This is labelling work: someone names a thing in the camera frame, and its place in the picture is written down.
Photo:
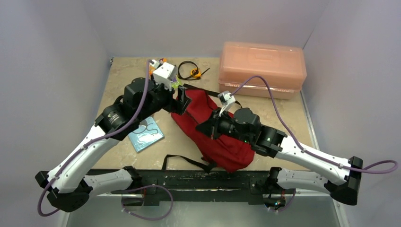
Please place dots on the red student backpack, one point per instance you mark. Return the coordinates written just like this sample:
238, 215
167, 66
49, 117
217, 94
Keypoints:
225, 152

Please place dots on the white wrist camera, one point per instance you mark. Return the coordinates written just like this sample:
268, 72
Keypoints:
163, 73
227, 100

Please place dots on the green paperback book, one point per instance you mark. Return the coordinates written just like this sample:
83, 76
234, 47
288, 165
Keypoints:
176, 82

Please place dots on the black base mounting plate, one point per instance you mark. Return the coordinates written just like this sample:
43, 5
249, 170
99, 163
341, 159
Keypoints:
217, 186

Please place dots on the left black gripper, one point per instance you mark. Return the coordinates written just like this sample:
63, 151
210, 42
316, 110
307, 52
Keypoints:
175, 106

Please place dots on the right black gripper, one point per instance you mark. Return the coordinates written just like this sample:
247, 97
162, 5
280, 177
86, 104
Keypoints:
213, 126

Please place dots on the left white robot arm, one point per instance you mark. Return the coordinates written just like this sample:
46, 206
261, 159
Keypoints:
69, 185

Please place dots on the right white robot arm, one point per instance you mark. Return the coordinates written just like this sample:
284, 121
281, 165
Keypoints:
337, 177

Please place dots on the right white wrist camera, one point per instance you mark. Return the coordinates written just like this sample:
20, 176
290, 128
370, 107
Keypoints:
227, 100

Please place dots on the translucent orange plastic box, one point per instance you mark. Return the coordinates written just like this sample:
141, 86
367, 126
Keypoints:
283, 67

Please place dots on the light blue notebook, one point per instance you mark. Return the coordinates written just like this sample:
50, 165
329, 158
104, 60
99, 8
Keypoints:
147, 134

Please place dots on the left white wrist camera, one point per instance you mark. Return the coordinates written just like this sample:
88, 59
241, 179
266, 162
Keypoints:
163, 73

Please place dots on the purple Roald Dahl book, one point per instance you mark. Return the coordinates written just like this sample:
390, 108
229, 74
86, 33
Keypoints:
162, 60

